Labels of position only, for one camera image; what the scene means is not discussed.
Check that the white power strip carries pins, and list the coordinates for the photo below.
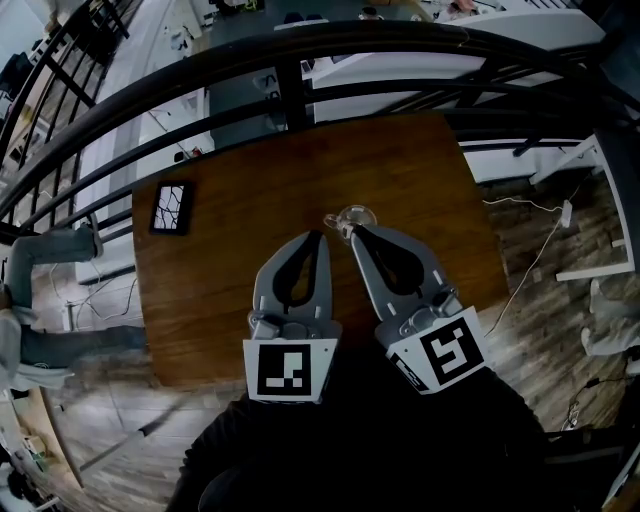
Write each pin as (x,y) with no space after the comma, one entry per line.
(566,213)

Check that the white pole with black tip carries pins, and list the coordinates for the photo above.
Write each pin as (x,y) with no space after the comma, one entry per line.
(125,442)

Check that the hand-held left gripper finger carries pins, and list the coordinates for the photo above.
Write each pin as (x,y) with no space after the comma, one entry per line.
(267,280)
(324,280)

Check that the black metal railing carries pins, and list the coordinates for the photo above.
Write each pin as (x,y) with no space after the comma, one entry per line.
(210,70)

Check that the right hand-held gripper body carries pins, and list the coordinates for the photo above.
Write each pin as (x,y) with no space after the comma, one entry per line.
(440,350)

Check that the white table frame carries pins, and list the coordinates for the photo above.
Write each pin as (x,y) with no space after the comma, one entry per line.
(617,220)

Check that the white desk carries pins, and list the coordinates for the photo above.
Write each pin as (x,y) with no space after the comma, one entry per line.
(400,80)

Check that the white shoe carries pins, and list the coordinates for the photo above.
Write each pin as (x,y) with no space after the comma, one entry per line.
(600,341)
(600,300)

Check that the person's black clothing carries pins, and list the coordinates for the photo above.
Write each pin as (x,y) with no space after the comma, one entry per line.
(360,450)

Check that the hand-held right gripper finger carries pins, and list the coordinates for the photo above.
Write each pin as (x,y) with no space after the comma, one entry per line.
(372,285)
(415,265)

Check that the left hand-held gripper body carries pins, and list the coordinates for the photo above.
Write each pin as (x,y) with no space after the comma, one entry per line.
(290,370)

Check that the clear glass cup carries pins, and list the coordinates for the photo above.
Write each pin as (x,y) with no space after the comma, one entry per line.
(357,216)

